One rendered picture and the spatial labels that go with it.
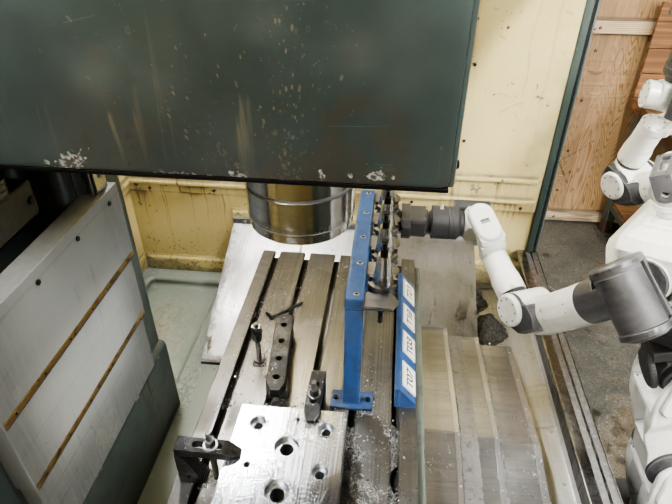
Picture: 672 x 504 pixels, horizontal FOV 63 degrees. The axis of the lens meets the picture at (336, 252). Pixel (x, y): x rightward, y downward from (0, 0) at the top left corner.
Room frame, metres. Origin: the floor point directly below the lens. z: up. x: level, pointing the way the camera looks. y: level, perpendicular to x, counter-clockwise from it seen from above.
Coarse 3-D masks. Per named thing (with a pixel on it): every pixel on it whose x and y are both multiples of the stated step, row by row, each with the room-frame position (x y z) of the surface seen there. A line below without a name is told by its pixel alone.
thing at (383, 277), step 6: (378, 258) 0.91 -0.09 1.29; (384, 258) 0.91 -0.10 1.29; (390, 258) 0.91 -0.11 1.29; (378, 264) 0.91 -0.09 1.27; (384, 264) 0.90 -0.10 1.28; (390, 264) 0.91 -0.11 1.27; (378, 270) 0.91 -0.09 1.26; (384, 270) 0.90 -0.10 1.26; (390, 270) 0.91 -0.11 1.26; (378, 276) 0.90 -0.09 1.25; (384, 276) 0.90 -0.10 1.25; (390, 276) 0.91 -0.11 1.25; (378, 282) 0.90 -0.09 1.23; (384, 282) 0.90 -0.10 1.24; (390, 282) 0.90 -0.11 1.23
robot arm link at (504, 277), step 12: (504, 252) 1.12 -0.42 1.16; (492, 264) 1.10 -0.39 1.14; (504, 264) 1.09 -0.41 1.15; (492, 276) 1.08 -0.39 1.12; (504, 276) 1.06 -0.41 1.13; (516, 276) 1.06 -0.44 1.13; (504, 288) 1.04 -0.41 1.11; (516, 288) 1.03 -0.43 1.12; (540, 288) 1.02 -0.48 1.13; (528, 300) 0.97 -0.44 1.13
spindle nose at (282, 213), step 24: (264, 192) 0.65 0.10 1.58; (288, 192) 0.64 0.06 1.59; (312, 192) 0.64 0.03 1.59; (336, 192) 0.66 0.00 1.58; (264, 216) 0.65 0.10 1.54; (288, 216) 0.64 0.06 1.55; (312, 216) 0.64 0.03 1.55; (336, 216) 0.66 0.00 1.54; (288, 240) 0.64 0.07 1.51; (312, 240) 0.64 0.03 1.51
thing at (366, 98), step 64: (0, 0) 0.62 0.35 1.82; (64, 0) 0.61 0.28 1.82; (128, 0) 0.61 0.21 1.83; (192, 0) 0.60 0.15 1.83; (256, 0) 0.59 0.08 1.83; (320, 0) 0.59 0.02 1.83; (384, 0) 0.58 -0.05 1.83; (448, 0) 0.57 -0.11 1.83; (0, 64) 0.62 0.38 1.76; (64, 64) 0.62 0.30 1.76; (128, 64) 0.61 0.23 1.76; (192, 64) 0.60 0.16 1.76; (256, 64) 0.59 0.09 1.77; (320, 64) 0.59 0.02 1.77; (384, 64) 0.58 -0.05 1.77; (448, 64) 0.57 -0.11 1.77; (0, 128) 0.63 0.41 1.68; (64, 128) 0.62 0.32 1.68; (128, 128) 0.61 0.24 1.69; (192, 128) 0.60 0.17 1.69; (256, 128) 0.59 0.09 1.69; (320, 128) 0.59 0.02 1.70; (384, 128) 0.58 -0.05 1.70; (448, 128) 0.57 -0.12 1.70
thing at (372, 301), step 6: (366, 294) 0.88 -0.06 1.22; (372, 294) 0.88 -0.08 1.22; (378, 294) 0.88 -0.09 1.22; (384, 294) 0.88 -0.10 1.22; (390, 294) 0.88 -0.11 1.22; (366, 300) 0.86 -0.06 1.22; (372, 300) 0.86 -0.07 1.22; (378, 300) 0.86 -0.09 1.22; (384, 300) 0.86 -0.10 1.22; (390, 300) 0.86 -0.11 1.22; (396, 300) 0.87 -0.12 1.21; (366, 306) 0.84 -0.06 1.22; (372, 306) 0.84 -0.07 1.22; (378, 306) 0.84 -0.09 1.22; (384, 306) 0.85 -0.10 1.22; (390, 306) 0.85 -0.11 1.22; (396, 306) 0.85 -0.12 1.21
